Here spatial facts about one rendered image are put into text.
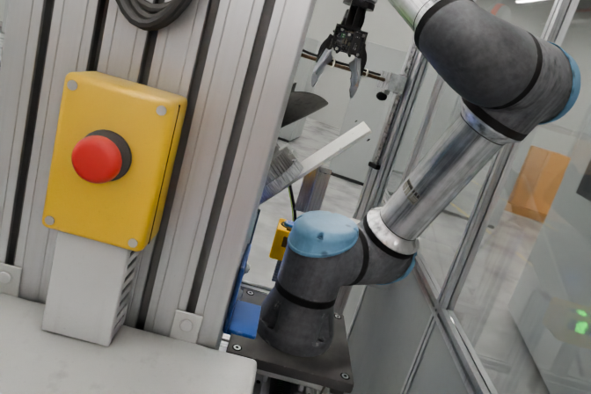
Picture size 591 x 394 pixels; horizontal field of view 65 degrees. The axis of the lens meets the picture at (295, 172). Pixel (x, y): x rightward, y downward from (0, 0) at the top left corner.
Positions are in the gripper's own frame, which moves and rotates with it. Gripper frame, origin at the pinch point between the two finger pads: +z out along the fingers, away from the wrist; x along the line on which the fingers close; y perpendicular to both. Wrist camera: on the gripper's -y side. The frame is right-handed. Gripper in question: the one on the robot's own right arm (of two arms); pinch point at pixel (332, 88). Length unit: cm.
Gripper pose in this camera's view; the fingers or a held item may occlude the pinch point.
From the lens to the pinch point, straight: 111.6
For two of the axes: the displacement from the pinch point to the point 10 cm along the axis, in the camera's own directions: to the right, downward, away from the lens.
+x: 9.6, 2.8, 0.2
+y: -0.5, 2.4, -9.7
